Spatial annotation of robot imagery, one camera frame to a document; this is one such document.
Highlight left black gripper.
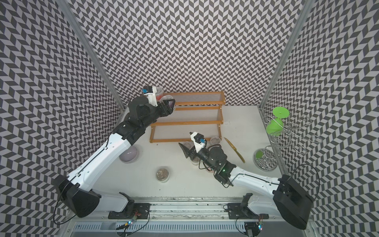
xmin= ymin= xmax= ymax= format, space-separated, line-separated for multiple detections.
xmin=141 ymin=98 xmax=175 ymax=129

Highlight orange wooden tiered shelf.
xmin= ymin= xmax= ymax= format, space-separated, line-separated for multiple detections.
xmin=149 ymin=91 xmax=226 ymax=143

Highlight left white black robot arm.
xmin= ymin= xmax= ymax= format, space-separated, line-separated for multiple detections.
xmin=52 ymin=96 xmax=175 ymax=218

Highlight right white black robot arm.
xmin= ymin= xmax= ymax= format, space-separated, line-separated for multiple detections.
xmin=179 ymin=144 xmax=315 ymax=230

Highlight clear seed container beige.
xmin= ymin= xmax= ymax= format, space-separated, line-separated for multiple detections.
xmin=190 ymin=157 xmax=200 ymax=166

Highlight clear seed container front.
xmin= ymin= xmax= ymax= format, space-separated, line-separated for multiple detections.
xmin=156 ymin=167 xmax=170 ymax=183

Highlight lilac stacked bowls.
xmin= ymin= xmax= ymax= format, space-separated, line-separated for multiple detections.
xmin=119 ymin=146 xmax=139 ymax=164

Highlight green plastic goblet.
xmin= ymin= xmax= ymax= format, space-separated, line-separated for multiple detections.
xmin=266 ymin=107 xmax=290 ymax=136

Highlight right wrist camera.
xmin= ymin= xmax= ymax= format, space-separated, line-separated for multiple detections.
xmin=190 ymin=132 xmax=207 ymax=153

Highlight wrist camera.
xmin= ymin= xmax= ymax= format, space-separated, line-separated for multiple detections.
xmin=143 ymin=86 xmax=158 ymax=107
xmin=190 ymin=132 xmax=207 ymax=153

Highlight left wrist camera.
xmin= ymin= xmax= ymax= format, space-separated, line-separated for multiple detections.
xmin=143 ymin=86 xmax=158 ymax=107

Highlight aluminium front rail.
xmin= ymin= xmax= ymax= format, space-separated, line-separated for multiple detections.
xmin=63 ymin=197 xmax=314 ymax=223

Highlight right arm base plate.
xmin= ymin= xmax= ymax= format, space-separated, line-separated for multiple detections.
xmin=225 ymin=193 xmax=269 ymax=220

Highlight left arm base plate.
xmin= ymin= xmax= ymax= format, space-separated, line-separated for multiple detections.
xmin=108 ymin=192 xmax=151 ymax=220

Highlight silver wire cup rack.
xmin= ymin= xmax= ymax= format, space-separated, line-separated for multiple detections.
xmin=253 ymin=116 xmax=322 ymax=171

